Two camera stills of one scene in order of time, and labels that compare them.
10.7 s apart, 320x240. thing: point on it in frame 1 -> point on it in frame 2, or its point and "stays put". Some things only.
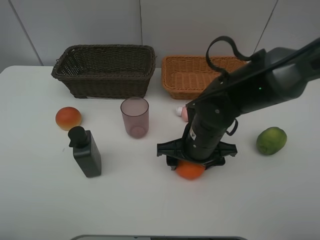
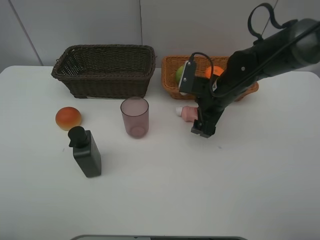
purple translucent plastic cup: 135,112 stays put
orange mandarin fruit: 189,171 -> 217,70
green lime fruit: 271,140 -> 179,73
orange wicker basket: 188,77 stays put
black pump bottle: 85,151 stays put
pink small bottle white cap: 182,111 stays put
